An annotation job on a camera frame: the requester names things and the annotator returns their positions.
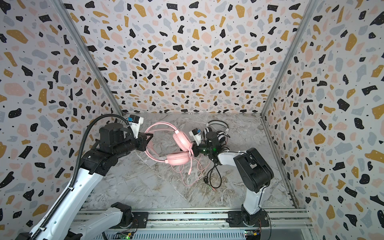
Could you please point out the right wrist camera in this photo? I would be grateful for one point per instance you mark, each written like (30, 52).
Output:
(196, 134)

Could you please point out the right circuit board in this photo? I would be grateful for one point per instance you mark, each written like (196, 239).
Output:
(253, 235)

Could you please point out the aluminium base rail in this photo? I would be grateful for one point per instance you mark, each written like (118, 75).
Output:
(221, 219)

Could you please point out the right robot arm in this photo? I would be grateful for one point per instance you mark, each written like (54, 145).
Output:
(254, 171)

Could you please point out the left green circuit board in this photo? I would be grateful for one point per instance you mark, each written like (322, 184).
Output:
(124, 236)

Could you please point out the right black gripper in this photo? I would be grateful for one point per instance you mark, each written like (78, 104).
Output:
(196, 150)

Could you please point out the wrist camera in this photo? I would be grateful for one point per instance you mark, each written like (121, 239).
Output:
(196, 134)
(135, 123)

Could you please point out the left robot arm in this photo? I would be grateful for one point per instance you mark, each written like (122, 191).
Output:
(57, 224)

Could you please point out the pink headphones with cable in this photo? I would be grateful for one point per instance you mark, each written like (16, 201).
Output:
(178, 160)

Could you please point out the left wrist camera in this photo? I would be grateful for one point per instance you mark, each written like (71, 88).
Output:
(135, 123)

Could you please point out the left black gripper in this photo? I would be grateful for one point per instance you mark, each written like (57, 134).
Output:
(141, 137)

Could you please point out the white black headphones with cable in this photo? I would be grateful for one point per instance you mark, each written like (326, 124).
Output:
(214, 126)

